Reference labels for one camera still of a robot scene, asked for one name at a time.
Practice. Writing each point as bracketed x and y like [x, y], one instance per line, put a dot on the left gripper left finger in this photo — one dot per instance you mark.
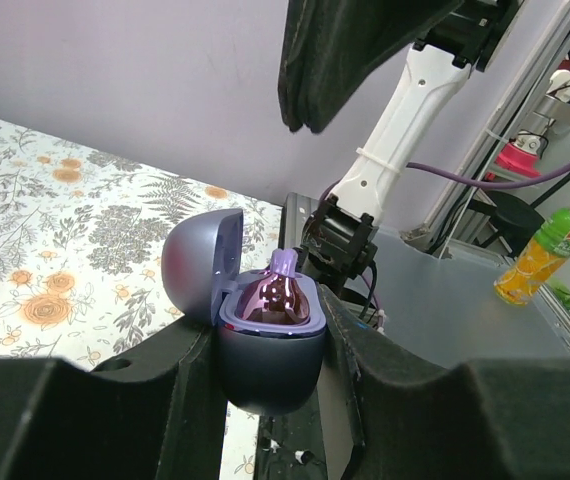
[155, 411]

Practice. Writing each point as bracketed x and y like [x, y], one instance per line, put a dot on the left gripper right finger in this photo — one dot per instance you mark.
[388, 414]

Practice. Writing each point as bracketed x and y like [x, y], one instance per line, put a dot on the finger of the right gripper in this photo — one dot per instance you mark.
[331, 46]

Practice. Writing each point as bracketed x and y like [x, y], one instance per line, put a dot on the blue earbud charging case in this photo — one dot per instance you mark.
[200, 265]

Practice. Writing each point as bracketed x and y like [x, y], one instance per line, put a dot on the purple earbud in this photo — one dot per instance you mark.
[275, 298]

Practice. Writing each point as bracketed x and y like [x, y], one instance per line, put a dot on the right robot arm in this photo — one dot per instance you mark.
[337, 240]

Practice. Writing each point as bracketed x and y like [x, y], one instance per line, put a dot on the orange drink bottle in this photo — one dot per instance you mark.
[547, 250]

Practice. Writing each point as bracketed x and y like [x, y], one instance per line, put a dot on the aluminium frame post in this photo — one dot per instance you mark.
[480, 118]

